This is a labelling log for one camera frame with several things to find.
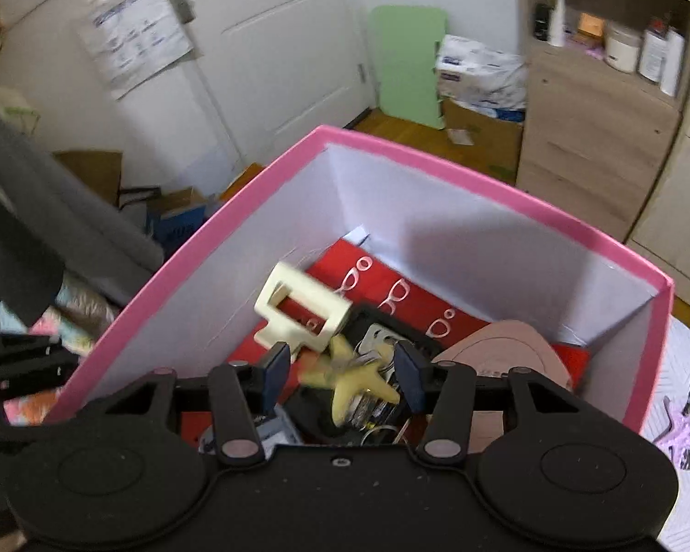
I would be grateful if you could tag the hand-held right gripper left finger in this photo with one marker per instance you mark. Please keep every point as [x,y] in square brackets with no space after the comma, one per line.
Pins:
[276,374]

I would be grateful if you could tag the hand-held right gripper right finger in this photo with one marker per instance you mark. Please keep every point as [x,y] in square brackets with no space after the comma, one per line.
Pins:
[409,379]

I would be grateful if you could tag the white portable router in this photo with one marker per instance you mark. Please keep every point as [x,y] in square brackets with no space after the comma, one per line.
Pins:
[279,428]

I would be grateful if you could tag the black plastic tray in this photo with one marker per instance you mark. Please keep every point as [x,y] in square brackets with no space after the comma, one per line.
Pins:
[353,313]

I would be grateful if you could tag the cream hair claw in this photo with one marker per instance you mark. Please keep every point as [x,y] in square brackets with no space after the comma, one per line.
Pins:
[299,279]

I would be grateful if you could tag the pink round case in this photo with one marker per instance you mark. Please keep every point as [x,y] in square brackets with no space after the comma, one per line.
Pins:
[512,351]

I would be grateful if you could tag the pink cardboard box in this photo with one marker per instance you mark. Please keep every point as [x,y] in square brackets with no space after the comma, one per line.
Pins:
[437,230]

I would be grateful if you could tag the floral printed cloth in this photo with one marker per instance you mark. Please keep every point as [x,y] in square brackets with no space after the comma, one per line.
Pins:
[75,322]

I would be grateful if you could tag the red printed flat box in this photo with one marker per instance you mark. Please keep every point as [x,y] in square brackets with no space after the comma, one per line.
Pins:
[322,264]

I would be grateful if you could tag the grey cloth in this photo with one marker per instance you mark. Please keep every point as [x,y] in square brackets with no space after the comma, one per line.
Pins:
[63,213]

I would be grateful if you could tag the blue cardboard box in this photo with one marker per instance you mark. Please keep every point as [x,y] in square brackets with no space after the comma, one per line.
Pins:
[175,224]

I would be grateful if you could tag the open brown cardboard box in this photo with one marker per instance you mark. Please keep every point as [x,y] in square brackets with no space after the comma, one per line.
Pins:
[89,175]

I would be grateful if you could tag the purple hair clip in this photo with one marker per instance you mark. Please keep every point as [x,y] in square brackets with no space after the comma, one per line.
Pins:
[681,431]

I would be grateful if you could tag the wooden shelf unit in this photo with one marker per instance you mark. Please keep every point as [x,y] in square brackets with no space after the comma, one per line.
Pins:
[581,126]

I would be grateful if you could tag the white parcel bag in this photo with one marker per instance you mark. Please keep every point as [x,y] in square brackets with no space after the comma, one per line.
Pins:
[477,75]

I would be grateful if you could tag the green folding table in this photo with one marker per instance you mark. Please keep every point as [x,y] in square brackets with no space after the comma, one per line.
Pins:
[405,63]

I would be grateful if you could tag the white panel door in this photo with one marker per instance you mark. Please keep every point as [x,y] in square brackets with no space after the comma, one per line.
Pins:
[276,40]

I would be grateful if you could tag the white printed hanging bag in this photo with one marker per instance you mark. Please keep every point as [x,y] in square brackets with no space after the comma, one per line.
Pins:
[132,34]

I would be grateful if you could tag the pink flat packet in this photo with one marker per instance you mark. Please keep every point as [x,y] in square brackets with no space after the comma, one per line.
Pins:
[585,49]

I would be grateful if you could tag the black bottle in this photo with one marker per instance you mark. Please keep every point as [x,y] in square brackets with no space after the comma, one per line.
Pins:
[542,23]

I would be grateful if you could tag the white tube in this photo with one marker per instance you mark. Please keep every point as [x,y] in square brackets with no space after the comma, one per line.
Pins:
[556,17]

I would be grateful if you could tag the white round jar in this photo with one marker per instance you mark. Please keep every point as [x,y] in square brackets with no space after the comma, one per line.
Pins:
[622,49]

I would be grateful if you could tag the small orange box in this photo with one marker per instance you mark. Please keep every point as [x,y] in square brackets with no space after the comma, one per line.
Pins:
[590,26]

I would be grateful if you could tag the white bottle red cap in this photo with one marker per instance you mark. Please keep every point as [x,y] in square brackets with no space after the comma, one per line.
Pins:
[652,52]

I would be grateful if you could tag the tall white bottle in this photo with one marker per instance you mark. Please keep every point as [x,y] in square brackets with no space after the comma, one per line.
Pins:
[673,63]

